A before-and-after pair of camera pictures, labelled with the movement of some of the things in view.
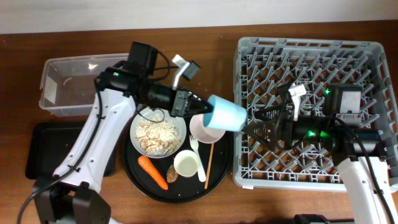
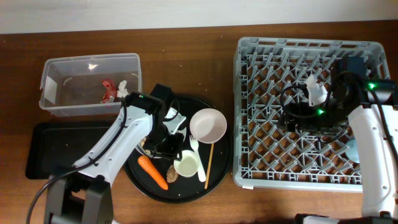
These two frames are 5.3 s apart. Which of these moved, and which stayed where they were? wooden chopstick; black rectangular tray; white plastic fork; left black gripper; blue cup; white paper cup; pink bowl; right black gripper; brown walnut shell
Moved: left black gripper; right black gripper; blue cup
Stayed: pink bowl; brown walnut shell; white paper cup; wooden chopstick; white plastic fork; black rectangular tray
